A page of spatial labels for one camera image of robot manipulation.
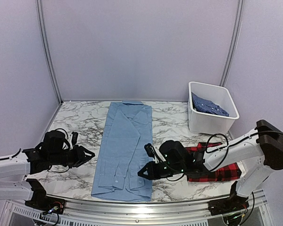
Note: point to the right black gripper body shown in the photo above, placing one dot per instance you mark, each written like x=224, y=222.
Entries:
x=178, y=168

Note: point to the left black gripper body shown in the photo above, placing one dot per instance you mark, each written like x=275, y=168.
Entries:
x=71, y=160

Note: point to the light blue long sleeve shirt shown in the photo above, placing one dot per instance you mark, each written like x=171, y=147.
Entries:
x=128, y=128

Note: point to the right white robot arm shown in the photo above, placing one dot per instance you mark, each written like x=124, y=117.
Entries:
x=265, y=142

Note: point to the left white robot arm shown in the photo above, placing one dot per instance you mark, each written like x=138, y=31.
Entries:
x=57, y=149

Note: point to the red black plaid shirt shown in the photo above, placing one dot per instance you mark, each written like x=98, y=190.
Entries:
x=226, y=173

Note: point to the dark blue patterned shirt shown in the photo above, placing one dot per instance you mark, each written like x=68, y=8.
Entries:
x=207, y=106

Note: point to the white plastic bin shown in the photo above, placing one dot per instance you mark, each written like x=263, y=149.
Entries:
x=209, y=123

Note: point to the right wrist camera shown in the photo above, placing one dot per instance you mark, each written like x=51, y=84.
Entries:
x=151, y=152

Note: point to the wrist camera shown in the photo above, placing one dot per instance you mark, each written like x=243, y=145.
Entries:
x=151, y=152
x=73, y=139

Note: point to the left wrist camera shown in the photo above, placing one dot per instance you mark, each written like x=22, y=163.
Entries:
x=73, y=139

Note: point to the aluminium table front rail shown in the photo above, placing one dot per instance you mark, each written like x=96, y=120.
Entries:
x=96, y=213

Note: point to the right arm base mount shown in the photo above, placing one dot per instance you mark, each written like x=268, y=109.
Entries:
x=227, y=205

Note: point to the left wall aluminium profile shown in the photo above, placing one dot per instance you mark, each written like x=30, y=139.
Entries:
x=46, y=50

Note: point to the wall aluminium profile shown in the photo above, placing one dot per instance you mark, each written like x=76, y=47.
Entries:
x=46, y=50
x=233, y=43

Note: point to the right wall aluminium profile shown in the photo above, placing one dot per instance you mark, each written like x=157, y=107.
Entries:
x=233, y=43

